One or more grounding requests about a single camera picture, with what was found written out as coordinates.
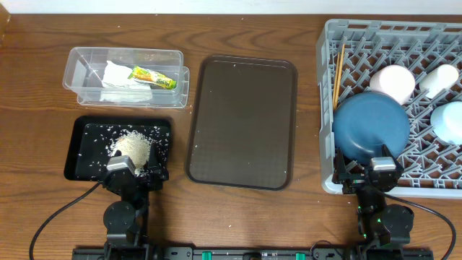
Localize white napkin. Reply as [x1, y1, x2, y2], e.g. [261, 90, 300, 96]
[100, 61, 152, 103]

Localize pink bowl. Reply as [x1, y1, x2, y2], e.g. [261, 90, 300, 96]
[370, 65, 416, 105]

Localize yellow green snack wrapper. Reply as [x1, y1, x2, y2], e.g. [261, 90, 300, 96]
[128, 66, 177, 90]

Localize clear plastic waste bin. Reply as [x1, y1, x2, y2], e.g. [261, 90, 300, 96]
[63, 47, 190, 108]

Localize grey dishwasher rack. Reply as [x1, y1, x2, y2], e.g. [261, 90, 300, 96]
[316, 19, 461, 199]

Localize black food waste tray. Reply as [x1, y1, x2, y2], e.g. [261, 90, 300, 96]
[64, 116, 171, 181]

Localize large dark blue plate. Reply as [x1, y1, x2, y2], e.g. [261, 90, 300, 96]
[332, 92, 410, 165]

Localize cream cup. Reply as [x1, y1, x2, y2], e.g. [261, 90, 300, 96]
[419, 64, 459, 99]

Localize dark brown serving tray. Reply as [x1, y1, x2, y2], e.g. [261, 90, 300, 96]
[185, 55, 297, 191]

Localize white rice food scraps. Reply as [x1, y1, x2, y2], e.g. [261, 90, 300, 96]
[75, 123, 170, 181]

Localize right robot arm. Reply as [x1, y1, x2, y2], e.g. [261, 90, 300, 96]
[333, 146, 414, 259]

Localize wooden chopstick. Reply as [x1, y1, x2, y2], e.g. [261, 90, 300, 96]
[335, 44, 345, 110]
[332, 52, 341, 110]

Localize small light blue bowl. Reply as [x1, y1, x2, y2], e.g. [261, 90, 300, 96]
[430, 101, 462, 145]

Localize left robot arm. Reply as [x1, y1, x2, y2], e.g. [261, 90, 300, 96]
[99, 144, 168, 259]

